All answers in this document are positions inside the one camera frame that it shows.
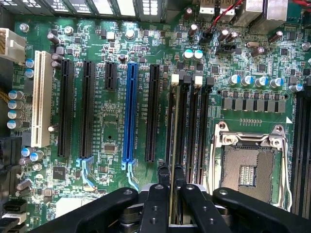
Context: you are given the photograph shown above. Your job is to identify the blue expansion slot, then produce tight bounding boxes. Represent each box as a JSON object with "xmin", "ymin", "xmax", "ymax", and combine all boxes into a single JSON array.
[{"xmin": 121, "ymin": 62, "xmax": 139, "ymax": 164}]

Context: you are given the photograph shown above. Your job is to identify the long black expansion slot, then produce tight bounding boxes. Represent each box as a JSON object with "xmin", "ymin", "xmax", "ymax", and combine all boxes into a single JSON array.
[
  {"xmin": 57, "ymin": 59, "xmax": 75, "ymax": 158},
  {"xmin": 78, "ymin": 60, "xmax": 96, "ymax": 160},
  {"xmin": 144, "ymin": 64, "xmax": 161, "ymax": 163}
]

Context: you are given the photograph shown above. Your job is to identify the grey choke row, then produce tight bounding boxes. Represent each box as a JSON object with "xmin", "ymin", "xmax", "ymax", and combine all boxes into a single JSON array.
[{"xmin": 222, "ymin": 98, "xmax": 287, "ymax": 113}]

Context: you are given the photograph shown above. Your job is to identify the silver wire locking lever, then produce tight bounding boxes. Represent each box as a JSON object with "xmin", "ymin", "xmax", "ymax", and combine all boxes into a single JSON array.
[
  {"xmin": 278, "ymin": 142, "xmax": 293, "ymax": 211},
  {"xmin": 210, "ymin": 123, "xmax": 218, "ymax": 194}
]

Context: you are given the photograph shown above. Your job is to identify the red and black wire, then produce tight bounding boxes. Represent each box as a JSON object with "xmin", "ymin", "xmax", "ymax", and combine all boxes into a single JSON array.
[{"xmin": 206, "ymin": 0, "xmax": 244, "ymax": 33}]

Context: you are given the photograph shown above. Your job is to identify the CPU socket with metal frame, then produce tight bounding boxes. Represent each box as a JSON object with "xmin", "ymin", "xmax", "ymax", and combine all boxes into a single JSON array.
[{"xmin": 210, "ymin": 121, "xmax": 294, "ymax": 211}]

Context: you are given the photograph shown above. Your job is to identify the black RAM slot white latch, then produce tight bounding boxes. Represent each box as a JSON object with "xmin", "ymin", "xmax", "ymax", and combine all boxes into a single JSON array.
[{"xmin": 187, "ymin": 75, "xmax": 204, "ymax": 184}]

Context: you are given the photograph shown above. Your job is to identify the black SATA connector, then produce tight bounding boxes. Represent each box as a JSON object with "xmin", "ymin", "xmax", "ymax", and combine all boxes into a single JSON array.
[{"xmin": 3, "ymin": 199, "xmax": 28, "ymax": 214}]

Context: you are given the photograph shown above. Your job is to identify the black square chip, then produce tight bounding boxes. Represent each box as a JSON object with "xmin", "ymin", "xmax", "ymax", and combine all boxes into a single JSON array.
[{"xmin": 52, "ymin": 166, "xmax": 67, "ymax": 181}]

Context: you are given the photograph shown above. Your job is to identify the metal rear port block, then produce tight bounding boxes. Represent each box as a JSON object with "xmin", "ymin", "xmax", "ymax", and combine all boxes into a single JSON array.
[{"xmin": 244, "ymin": 0, "xmax": 289, "ymax": 33}]

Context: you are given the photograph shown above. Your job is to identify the black RAM slot bank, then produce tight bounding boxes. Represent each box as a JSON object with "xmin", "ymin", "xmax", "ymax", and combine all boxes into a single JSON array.
[{"xmin": 291, "ymin": 90, "xmax": 311, "ymax": 219}]

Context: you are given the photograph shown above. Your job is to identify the green computer motherboard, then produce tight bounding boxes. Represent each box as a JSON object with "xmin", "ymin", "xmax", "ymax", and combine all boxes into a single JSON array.
[{"xmin": 0, "ymin": 0, "xmax": 311, "ymax": 233}]

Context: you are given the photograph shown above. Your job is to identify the yellow braided cable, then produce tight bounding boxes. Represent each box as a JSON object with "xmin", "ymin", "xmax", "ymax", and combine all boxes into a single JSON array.
[{"xmin": 0, "ymin": 86, "xmax": 11, "ymax": 104}]

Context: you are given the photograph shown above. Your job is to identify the white power connector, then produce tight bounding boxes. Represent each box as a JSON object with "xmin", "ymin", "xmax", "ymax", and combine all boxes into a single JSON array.
[{"xmin": 0, "ymin": 27, "xmax": 27, "ymax": 66}]

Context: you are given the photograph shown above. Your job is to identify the dark brown capacitor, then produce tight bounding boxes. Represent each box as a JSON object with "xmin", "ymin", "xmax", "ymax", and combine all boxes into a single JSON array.
[
  {"xmin": 268, "ymin": 30, "xmax": 284, "ymax": 44},
  {"xmin": 182, "ymin": 7, "xmax": 194, "ymax": 21},
  {"xmin": 217, "ymin": 29, "xmax": 229, "ymax": 42},
  {"xmin": 225, "ymin": 31, "xmax": 239, "ymax": 44},
  {"xmin": 250, "ymin": 46, "xmax": 265, "ymax": 58},
  {"xmin": 188, "ymin": 23, "xmax": 200, "ymax": 37}
]

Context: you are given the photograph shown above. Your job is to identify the white PCI expansion slot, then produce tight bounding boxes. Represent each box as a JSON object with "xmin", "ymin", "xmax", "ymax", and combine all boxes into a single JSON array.
[{"xmin": 30, "ymin": 50, "xmax": 53, "ymax": 149}]

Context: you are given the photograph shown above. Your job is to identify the short black expansion slot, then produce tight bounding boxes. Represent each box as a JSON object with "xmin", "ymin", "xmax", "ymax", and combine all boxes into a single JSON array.
[{"xmin": 104, "ymin": 61, "xmax": 118, "ymax": 91}]

